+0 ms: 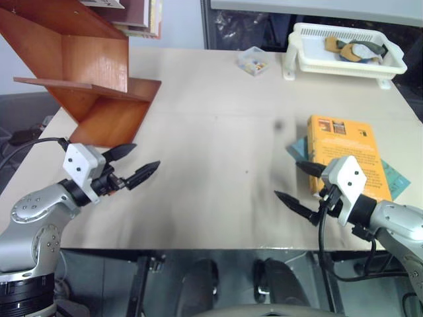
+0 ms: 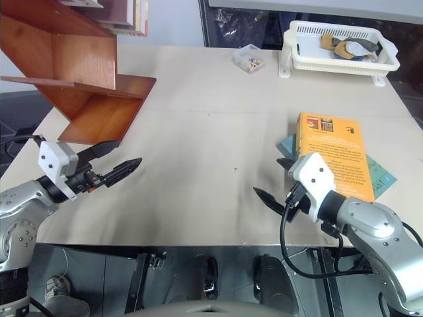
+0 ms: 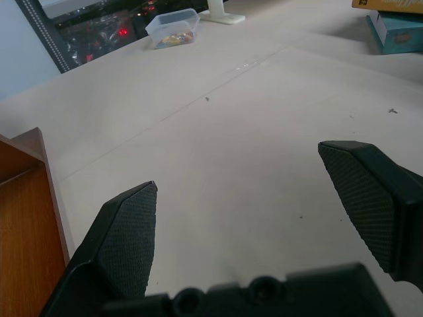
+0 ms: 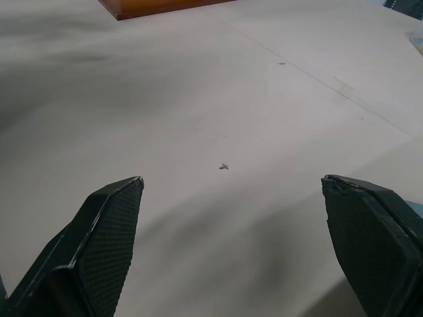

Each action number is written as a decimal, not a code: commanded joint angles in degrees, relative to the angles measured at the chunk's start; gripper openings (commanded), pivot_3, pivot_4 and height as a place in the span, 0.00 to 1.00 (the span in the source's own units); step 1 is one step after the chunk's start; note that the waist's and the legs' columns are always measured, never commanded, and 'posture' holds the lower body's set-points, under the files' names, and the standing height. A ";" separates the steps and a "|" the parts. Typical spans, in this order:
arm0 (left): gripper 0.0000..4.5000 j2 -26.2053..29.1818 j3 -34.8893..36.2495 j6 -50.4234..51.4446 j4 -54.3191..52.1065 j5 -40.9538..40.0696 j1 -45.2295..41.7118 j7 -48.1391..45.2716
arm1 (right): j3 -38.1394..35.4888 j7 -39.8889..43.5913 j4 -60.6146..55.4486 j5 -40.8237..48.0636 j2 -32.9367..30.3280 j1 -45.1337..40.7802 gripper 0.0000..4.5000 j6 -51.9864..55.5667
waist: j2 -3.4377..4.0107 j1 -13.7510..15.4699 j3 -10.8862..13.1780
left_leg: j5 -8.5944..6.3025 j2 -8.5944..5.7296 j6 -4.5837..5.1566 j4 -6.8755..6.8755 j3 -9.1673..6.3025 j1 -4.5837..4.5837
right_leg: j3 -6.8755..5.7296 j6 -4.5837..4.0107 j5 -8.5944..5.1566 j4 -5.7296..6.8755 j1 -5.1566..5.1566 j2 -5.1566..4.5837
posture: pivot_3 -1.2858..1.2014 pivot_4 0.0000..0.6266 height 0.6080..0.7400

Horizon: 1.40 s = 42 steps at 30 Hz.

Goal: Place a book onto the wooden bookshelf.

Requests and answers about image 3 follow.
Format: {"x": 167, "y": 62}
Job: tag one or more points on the clear plastic container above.
{"x": 173, "y": 28}

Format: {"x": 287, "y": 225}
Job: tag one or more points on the black perforated equipment rack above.
{"x": 86, "y": 31}

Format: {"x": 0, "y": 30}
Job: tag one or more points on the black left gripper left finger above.
{"x": 122, "y": 237}

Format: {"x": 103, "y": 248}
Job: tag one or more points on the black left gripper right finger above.
{"x": 370, "y": 198}

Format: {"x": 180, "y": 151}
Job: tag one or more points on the teal box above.
{"x": 396, "y": 31}

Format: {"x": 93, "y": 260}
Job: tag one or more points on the white stand base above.
{"x": 224, "y": 13}

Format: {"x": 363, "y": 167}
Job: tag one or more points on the yellow book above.
{"x": 388, "y": 6}

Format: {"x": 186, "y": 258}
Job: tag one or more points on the colourful small items in container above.
{"x": 175, "y": 38}

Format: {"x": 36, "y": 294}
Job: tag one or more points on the wooden tray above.
{"x": 24, "y": 211}

